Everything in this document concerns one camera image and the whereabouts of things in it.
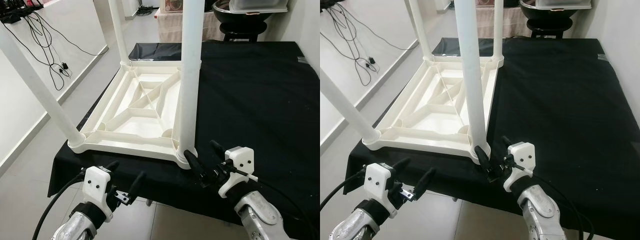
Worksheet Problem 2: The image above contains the large black wok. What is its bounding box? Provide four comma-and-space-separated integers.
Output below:
212, 0, 281, 27
519, 0, 592, 24

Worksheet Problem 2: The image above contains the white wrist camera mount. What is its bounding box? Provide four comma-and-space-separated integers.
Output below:
502, 142, 536, 193
220, 146, 260, 198
364, 162, 398, 219
82, 166, 112, 222

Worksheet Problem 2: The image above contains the thin black wall cable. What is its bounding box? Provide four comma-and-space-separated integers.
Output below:
332, 4, 418, 52
30, 12, 108, 57

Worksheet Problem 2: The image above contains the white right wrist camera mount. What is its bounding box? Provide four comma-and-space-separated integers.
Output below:
502, 142, 536, 193
220, 146, 260, 198

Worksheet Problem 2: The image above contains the black tablecloth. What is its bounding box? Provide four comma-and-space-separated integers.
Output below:
48, 41, 321, 236
344, 37, 640, 240

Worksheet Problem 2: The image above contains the pink cloth covered table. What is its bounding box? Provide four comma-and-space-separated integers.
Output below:
158, 7, 226, 43
475, 5, 532, 39

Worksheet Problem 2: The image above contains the white plastic table leg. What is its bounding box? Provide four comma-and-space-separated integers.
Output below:
453, 0, 489, 152
0, 25, 87, 147
107, 0, 131, 64
175, 0, 207, 157
320, 75, 382, 144
492, 0, 505, 62
408, 0, 434, 59

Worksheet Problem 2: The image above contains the clear plastic storage box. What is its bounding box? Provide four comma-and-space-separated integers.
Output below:
229, 0, 290, 14
537, 0, 593, 10

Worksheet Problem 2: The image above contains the white plastic table top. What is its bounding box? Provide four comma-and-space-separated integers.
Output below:
67, 59, 202, 170
361, 54, 505, 165

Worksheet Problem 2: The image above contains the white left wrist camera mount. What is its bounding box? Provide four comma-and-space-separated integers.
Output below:
364, 162, 398, 219
82, 166, 112, 222

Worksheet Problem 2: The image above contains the black cable with power adapter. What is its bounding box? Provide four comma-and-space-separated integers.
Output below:
322, 5, 378, 87
7, 12, 72, 92

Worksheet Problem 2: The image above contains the black router with antennas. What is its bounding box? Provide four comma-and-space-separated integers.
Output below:
0, 6, 32, 24

